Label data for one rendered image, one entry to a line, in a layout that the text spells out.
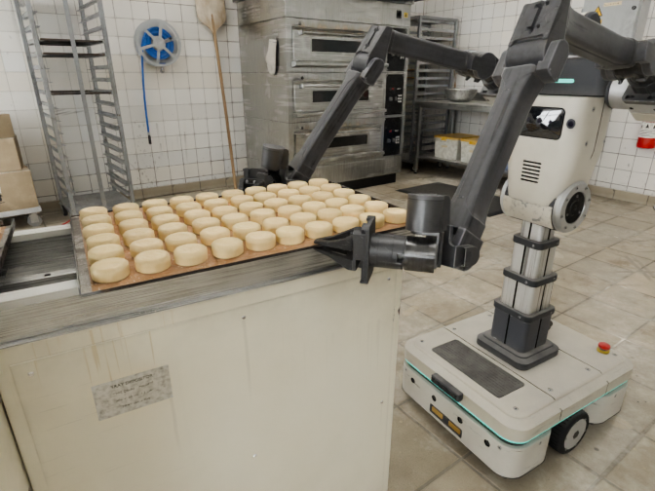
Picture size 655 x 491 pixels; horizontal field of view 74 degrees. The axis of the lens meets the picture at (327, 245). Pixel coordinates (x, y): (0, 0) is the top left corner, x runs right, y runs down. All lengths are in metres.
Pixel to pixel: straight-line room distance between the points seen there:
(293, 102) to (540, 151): 3.08
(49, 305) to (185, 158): 4.27
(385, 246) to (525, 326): 0.96
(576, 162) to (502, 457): 0.88
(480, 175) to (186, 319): 0.54
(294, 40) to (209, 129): 1.40
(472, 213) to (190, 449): 0.64
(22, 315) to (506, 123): 0.79
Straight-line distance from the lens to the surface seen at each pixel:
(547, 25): 0.91
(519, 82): 0.86
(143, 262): 0.68
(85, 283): 0.70
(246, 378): 0.83
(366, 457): 1.15
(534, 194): 1.44
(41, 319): 0.72
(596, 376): 1.73
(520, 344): 1.63
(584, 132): 1.39
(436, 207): 0.69
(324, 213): 0.84
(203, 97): 4.94
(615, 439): 1.92
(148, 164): 4.82
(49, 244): 0.98
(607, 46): 1.11
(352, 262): 0.71
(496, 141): 0.81
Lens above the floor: 1.17
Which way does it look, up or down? 21 degrees down
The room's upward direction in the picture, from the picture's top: straight up
